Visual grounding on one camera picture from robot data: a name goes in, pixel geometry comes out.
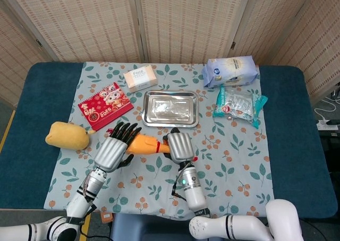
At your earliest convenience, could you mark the peach Face tissue pack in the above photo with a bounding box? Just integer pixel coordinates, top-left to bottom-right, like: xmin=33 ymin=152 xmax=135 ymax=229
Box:
xmin=123 ymin=64 xmax=158 ymax=93

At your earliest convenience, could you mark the yellow plush toy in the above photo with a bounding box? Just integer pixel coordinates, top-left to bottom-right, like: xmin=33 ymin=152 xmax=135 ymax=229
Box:
xmin=45 ymin=121 xmax=96 ymax=150

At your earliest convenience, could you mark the silver metal tray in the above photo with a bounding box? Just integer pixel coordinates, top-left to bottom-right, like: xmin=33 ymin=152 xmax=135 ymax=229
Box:
xmin=141 ymin=90 xmax=200 ymax=127

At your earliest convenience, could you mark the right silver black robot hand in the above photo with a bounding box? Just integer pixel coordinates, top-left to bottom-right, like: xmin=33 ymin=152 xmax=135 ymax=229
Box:
xmin=162 ymin=127 xmax=195 ymax=164

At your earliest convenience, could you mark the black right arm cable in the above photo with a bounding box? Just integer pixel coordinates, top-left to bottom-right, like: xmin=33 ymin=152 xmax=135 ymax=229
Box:
xmin=171 ymin=181 xmax=186 ymax=199

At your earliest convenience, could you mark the white power strip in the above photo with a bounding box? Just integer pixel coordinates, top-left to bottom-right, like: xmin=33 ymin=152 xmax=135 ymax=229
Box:
xmin=317 ymin=119 xmax=339 ymax=131

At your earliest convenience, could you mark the yellow rubber chicken toy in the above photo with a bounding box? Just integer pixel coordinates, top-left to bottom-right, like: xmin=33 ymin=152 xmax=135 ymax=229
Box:
xmin=106 ymin=128 xmax=199 ymax=162

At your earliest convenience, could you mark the floral leaf print tablecloth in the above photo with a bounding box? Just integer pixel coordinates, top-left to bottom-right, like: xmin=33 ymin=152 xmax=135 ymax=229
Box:
xmin=43 ymin=62 xmax=275 ymax=217

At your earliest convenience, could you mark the woven folding screen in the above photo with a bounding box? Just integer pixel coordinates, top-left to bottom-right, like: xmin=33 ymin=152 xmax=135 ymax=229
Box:
xmin=0 ymin=0 xmax=340 ymax=106

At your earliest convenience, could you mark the white power cable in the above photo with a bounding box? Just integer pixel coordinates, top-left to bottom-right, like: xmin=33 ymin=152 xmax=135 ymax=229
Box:
xmin=314 ymin=97 xmax=340 ymax=122

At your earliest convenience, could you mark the teal snack bag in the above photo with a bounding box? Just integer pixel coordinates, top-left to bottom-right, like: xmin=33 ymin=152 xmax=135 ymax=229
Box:
xmin=212 ymin=85 xmax=268 ymax=130

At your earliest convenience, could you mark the light blue tissue pack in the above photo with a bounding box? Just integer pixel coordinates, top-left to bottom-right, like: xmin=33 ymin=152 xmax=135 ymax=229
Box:
xmin=201 ymin=55 xmax=260 ymax=89

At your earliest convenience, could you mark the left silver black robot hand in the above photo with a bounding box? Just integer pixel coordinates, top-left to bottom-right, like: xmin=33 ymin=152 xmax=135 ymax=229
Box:
xmin=93 ymin=122 xmax=142 ymax=173

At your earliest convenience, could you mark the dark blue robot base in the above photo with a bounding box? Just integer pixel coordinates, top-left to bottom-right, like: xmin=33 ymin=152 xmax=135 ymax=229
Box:
xmin=110 ymin=213 xmax=213 ymax=241

